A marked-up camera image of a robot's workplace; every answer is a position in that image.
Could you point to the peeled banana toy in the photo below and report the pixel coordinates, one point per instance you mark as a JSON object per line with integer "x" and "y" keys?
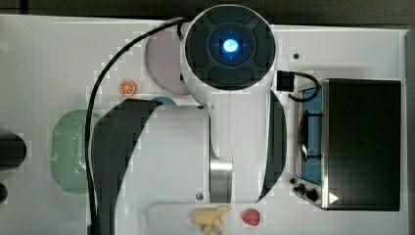
{"x": 210, "y": 219}

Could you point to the orange slice toy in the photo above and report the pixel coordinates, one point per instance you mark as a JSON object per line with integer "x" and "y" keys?
{"x": 127, "y": 88}

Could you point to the black camera box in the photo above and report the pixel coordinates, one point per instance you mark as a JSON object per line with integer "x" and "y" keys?
{"x": 285, "y": 81}

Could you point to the blue glass oven door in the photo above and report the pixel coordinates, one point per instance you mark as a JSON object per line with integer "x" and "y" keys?
{"x": 310, "y": 114}

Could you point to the white cutting board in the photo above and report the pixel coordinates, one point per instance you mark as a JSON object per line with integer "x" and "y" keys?
{"x": 175, "y": 219}

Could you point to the green colander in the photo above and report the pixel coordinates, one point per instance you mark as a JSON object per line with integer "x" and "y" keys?
{"x": 68, "y": 166}

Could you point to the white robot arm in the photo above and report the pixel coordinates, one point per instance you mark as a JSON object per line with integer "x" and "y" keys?
{"x": 212, "y": 137}

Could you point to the pink round plate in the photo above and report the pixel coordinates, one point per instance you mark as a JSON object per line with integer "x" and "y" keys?
{"x": 162, "y": 57}

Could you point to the red strawberry toy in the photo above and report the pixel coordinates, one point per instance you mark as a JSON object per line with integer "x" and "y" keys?
{"x": 251, "y": 217}

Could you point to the black pot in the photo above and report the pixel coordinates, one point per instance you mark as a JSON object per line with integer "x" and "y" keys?
{"x": 12, "y": 150}

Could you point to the black toaster oven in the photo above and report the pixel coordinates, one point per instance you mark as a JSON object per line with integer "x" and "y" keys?
{"x": 361, "y": 130}

